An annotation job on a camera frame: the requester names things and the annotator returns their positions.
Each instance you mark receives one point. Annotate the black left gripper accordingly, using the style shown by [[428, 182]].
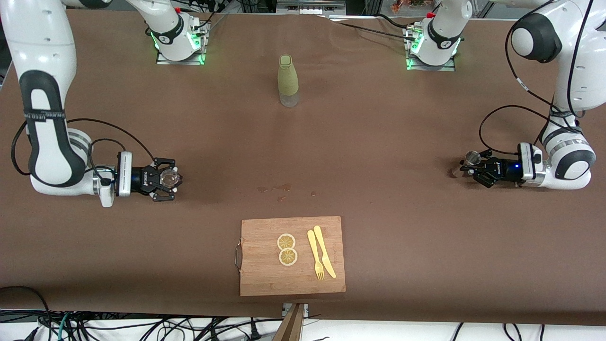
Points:
[[503, 171]]

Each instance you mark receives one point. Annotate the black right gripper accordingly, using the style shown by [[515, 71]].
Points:
[[138, 179]]

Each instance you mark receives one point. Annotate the clear glass shaker cup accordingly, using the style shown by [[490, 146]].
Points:
[[170, 178]]

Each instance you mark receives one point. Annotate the steel jigger measuring cup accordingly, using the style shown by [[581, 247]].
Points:
[[471, 156]]

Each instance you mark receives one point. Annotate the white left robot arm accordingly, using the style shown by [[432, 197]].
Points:
[[573, 161]]

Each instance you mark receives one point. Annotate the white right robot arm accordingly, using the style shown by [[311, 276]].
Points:
[[42, 94]]

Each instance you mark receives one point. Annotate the brown table cover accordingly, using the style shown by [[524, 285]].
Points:
[[378, 237]]

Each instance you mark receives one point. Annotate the lemon slice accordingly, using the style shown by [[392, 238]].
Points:
[[286, 241], [288, 257]]

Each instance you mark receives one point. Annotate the wooden cutting board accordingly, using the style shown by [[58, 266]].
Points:
[[265, 274]]

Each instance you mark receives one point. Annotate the green sleeved glass bottle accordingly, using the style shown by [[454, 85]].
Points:
[[288, 80]]

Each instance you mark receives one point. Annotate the yellow plastic fork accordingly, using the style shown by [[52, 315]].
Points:
[[314, 253]]

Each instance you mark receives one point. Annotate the yellow plastic knife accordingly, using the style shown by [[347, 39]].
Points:
[[324, 253]]

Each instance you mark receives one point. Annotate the grey power strip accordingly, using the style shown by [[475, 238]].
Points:
[[310, 6]]

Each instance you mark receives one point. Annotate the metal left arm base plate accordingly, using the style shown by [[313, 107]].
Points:
[[411, 64]]

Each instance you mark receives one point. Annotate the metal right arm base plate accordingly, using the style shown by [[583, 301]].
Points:
[[198, 56]]

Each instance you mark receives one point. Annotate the wooden post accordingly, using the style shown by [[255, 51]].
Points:
[[291, 327]]

